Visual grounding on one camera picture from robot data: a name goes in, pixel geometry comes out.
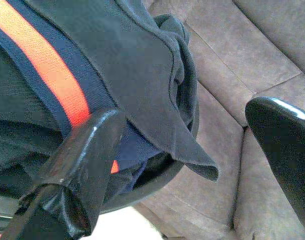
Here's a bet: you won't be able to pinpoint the black shirt with red stripe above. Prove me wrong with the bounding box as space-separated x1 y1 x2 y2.
0 0 220 201

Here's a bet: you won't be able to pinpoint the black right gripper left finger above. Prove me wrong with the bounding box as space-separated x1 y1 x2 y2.
0 108 128 240

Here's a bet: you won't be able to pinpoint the brown sofa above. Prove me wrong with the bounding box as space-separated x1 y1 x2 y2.
132 0 305 240

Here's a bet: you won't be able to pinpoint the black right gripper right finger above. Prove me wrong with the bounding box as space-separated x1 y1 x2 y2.
244 96 305 231

